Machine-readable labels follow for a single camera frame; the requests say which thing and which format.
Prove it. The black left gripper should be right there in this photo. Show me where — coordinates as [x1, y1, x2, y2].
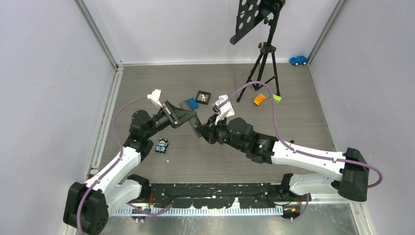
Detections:
[145, 100, 196, 139]

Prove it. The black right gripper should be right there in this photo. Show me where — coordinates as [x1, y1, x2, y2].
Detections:
[196, 114, 246, 153]

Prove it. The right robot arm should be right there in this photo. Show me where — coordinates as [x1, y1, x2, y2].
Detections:
[195, 117, 369, 202]

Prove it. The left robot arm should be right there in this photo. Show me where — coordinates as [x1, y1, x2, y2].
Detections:
[63, 100, 197, 235]

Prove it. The blue toy brick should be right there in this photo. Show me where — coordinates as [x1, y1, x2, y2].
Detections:
[188, 98, 199, 110]

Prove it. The blue robot face toy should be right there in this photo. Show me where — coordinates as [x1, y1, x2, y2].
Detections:
[155, 138, 169, 154]

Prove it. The orange toy brick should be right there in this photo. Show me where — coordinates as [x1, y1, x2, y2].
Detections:
[254, 94, 266, 106]

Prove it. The green toy brick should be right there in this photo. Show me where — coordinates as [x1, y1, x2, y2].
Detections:
[273, 94, 282, 104]

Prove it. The blue toy car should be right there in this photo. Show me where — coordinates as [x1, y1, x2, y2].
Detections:
[289, 55, 308, 66]

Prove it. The black tripod stand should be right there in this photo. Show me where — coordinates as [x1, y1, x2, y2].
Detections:
[230, 0, 286, 97]

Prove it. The black square frame box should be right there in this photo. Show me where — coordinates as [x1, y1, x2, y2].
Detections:
[195, 90, 211, 105]

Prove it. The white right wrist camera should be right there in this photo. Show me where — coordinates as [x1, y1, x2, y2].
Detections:
[212, 94, 235, 125]

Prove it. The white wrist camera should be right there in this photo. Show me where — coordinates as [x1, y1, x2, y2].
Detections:
[147, 89, 163, 108]
[212, 94, 235, 125]

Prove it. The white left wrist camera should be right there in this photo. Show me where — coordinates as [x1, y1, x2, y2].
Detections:
[147, 89, 163, 108]

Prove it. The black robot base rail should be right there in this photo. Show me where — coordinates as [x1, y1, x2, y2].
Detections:
[130, 182, 310, 209]

